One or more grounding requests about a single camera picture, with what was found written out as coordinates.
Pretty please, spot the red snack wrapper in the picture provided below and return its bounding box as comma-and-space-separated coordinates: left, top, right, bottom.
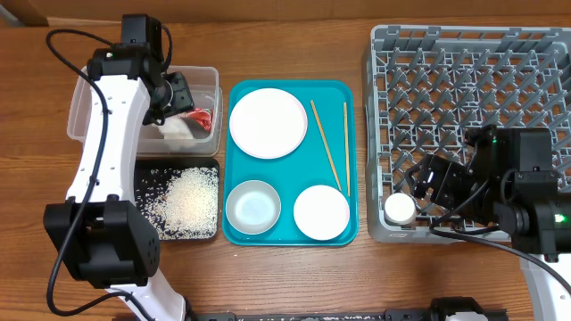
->
186, 109, 212, 132

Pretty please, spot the white tissue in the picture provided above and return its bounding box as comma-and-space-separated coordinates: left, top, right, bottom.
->
158, 116, 199, 139

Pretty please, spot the white paper cup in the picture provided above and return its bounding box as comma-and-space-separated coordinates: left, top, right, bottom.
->
385, 193, 417, 226

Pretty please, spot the pile of rice grains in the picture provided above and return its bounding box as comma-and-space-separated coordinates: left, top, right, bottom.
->
136, 167, 219, 241

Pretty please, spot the grey bowl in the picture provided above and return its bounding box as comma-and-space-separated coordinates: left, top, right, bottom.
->
225, 180, 281, 235

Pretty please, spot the small white plate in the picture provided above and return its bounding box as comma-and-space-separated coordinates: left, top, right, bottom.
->
294, 185, 350, 241

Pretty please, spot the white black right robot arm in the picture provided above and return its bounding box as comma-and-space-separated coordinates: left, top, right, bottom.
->
405, 125, 570, 320

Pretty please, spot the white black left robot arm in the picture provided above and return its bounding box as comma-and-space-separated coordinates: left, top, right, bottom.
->
43, 38, 190, 320

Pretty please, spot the black waste tray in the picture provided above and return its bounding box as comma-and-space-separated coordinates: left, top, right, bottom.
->
133, 157, 222, 244

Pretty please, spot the clear plastic bin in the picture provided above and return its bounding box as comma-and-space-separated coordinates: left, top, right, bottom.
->
67, 66, 224, 157

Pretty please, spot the large white plate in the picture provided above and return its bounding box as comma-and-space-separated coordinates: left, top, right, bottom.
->
229, 88, 308, 160

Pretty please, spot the grey dish rack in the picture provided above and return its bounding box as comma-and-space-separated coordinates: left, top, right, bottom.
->
363, 25, 570, 243

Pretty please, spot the teal plastic tray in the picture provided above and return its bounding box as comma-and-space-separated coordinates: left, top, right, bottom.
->
221, 79, 359, 246

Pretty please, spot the wooden chopstick right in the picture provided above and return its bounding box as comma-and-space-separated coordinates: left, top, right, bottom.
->
343, 102, 351, 198

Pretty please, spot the wooden chopstick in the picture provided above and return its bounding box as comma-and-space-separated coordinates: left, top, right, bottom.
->
310, 100, 342, 192
343, 102, 351, 198

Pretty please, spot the wooden chopstick left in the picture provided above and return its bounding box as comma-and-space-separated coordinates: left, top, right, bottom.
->
310, 100, 342, 192

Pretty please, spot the black table clamp mount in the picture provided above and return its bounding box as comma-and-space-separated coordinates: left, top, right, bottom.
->
384, 297, 509, 321

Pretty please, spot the black rail at table edge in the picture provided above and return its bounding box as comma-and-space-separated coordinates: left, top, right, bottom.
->
186, 312, 393, 321

